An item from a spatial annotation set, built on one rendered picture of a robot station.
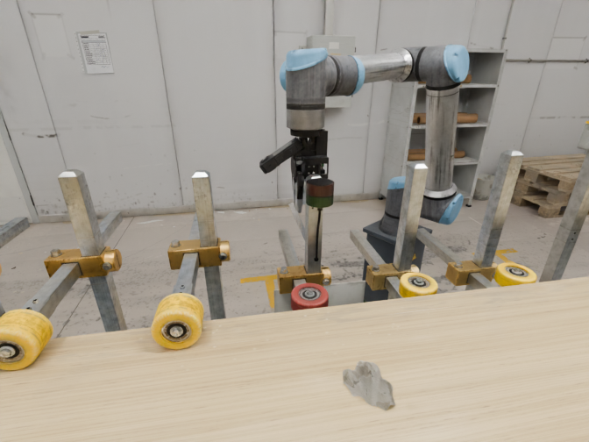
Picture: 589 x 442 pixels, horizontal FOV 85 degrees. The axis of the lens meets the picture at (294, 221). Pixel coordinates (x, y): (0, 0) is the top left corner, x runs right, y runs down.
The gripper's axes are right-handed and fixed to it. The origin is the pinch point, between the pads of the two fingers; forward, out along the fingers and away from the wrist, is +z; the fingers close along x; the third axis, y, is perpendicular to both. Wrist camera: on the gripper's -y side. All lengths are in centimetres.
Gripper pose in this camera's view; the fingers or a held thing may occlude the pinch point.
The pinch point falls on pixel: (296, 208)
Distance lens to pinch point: 84.2
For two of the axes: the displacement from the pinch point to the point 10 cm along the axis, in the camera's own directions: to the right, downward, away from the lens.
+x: -1.7, -4.0, 9.0
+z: 0.0, 9.1, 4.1
